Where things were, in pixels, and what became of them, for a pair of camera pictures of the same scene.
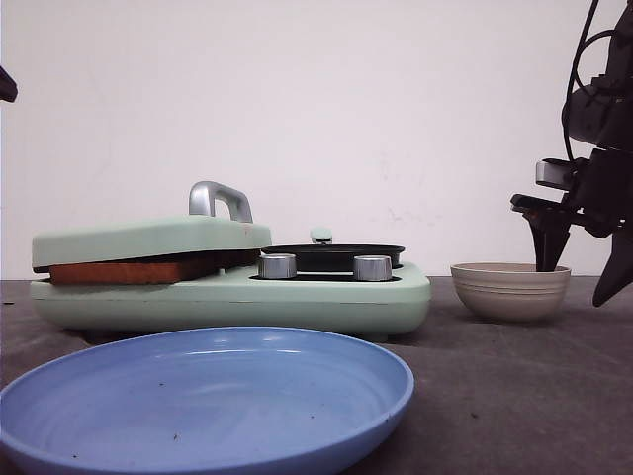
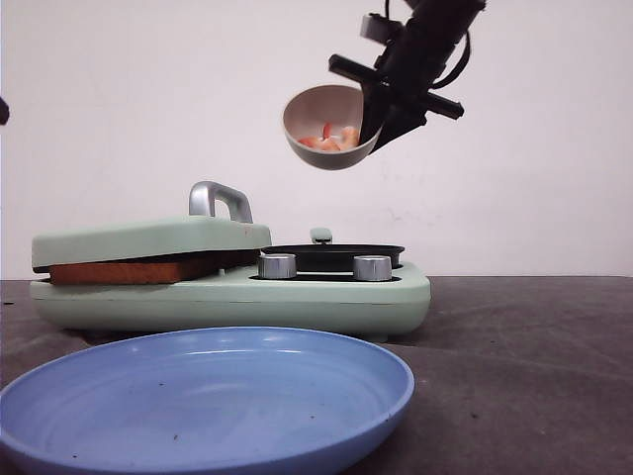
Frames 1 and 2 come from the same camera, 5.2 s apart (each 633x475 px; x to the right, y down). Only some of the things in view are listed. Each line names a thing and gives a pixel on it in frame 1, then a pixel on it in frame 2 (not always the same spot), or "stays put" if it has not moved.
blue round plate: x=211 y=402 stays put
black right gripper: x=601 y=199 -> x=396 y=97
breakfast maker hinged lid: x=220 y=221 stays put
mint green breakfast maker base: x=363 y=310 stays put
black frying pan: x=332 y=256 stays put
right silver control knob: x=373 y=267 stays put
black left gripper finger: x=8 y=86 -> x=4 y=112
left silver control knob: x=277 y=265 stays put
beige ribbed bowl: x=508 y=292 -> x=322 y=127
